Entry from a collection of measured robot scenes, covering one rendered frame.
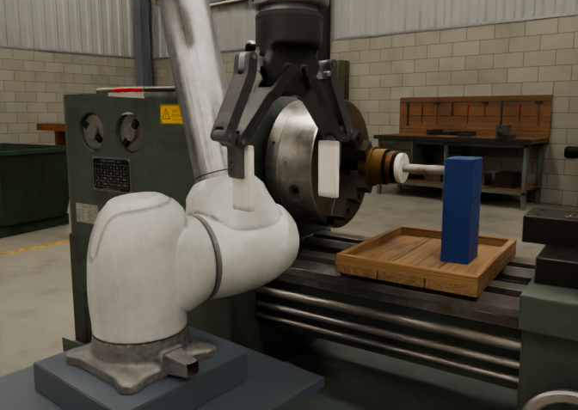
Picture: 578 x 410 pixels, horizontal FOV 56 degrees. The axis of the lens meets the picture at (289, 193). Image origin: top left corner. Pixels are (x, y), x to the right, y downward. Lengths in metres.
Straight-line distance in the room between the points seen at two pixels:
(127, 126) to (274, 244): 0.60
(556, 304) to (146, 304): 0.62
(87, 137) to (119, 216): 0.73
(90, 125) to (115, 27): 11.48
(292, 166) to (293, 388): 0.50
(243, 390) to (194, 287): 0.19
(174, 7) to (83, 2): 11.61
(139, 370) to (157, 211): 0.24
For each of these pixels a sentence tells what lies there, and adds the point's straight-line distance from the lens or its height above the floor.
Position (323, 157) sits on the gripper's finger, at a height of 1.15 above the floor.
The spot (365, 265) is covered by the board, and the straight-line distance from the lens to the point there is 1.14.
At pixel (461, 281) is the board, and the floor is 0.89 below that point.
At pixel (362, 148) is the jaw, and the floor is 1.12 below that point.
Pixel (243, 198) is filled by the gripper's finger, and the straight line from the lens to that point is 0.58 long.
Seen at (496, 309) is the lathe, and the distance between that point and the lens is 1.09.
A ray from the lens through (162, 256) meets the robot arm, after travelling 0.85.
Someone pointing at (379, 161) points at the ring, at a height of 1.10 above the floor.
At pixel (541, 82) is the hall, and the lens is 7.92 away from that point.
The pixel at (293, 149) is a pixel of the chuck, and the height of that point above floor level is 1.12.
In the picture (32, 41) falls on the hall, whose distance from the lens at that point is 12.03.
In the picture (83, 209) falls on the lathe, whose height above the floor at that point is 0.94.
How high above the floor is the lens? 1.21
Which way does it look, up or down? 9 degrees down
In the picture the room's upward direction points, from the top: straight up
